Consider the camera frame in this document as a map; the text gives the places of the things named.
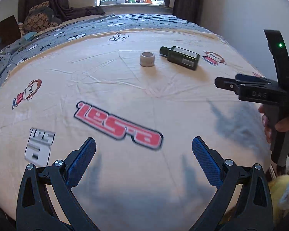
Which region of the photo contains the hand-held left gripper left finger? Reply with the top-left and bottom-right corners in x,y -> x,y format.
16,137 -> 97,231

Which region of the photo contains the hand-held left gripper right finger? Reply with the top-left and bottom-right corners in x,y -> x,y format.
192,136 -> 274,231

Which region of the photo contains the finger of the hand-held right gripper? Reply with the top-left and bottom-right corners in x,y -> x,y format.
214,76 -> 242,94
235,73 -> 271,85

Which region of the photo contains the dark green glass bottle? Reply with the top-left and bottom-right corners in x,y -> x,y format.
160,46 -> 200,71

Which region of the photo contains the white tape roll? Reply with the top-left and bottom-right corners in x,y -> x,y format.
140,52 -> 155,67

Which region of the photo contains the person's right hand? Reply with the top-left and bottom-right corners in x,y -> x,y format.
258,104 -> 289,145

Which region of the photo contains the yellow fluffy rug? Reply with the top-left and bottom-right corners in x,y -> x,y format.
267,174 -> 289,224

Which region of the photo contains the beige printed blanket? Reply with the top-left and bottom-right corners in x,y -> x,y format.
0,28 -> 272,231

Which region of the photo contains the teal cloth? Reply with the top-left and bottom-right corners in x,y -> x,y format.
23,32 -> 38,41

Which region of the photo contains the brown patterned pillow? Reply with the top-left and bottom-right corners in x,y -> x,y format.
24,1 -> 63,33

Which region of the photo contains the dark cloth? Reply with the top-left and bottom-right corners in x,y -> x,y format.
63,5 -> 106,17

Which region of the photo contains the dark wooden headboard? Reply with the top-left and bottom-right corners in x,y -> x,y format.
0,15 -> 22,56

